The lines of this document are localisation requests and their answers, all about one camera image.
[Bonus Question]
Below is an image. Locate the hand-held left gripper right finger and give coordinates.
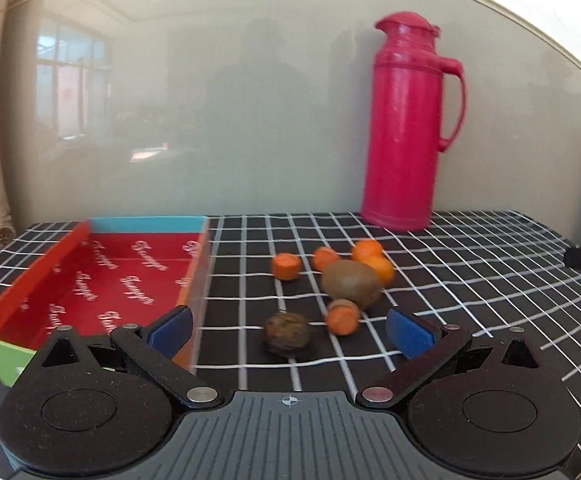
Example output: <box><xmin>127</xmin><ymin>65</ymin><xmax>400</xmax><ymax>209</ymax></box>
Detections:
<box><xmin>355</xmin><ymin>307</ymin><xmax>543</xmax><ymax>408</ymax></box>

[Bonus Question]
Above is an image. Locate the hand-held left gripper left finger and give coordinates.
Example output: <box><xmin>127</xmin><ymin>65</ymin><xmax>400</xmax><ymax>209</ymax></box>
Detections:
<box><xmin>33</xmin><ymin>305</ymin><xmax>224</xmax><ymax>408</ymax></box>

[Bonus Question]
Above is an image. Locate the small orange mandarin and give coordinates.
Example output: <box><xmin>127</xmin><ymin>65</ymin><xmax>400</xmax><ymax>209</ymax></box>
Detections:
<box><xmin>361</xmin><ymin>256</ymin><xmax>395</xmax><ymax>288</ymax></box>
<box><xmin>271</xmin><ymin>253</ymin><xmax>303</xmax><ymax>281</ymax></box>
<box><xmin>312</xmin><ymin>246</ymin><xmax>341</xmax><ymax>272</ymax></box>
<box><xmin>325</xmin><ymin>299</ymin><xmax>361</xmax><ymax>336</ymax></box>
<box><xmin>351</xmin><ymin>239</ymin><xmax>384</xmax><ymax>262</ymax></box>

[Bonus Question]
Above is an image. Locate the red printed cardboard box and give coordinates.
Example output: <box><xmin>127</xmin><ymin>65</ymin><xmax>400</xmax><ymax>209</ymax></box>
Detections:
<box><xmin>0</xmin><ymin>216</ymin><xmax>212</xmax><ymax>388</ymax></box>

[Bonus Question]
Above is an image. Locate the brown kiwi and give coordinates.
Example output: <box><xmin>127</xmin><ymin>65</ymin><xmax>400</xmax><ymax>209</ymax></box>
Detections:
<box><xmin>320</xmin><ymin>259</ymin><xmax>383</xmax><ymax>311</ymax></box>

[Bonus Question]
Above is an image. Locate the brown walnut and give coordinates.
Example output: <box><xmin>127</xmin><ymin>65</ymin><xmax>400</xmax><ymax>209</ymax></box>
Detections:
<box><xmin>263</xmin><ymin>312</ymin><xmax>313</xmax><ymax>358</ymax></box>

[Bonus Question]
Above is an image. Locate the black white checked tablecloth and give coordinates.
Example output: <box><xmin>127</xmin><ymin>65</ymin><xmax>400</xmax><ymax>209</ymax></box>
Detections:
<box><xmin>0</xmin><ymin>208</ymin><xmax>581</xmax><ymax>480</ymax></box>

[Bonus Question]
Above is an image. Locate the red thermos jug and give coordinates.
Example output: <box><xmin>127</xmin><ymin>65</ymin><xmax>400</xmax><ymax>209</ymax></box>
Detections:
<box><xmin>360</xmin><ymin>11</ymin><xmax>468</xmax><ymax>233</ymax></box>

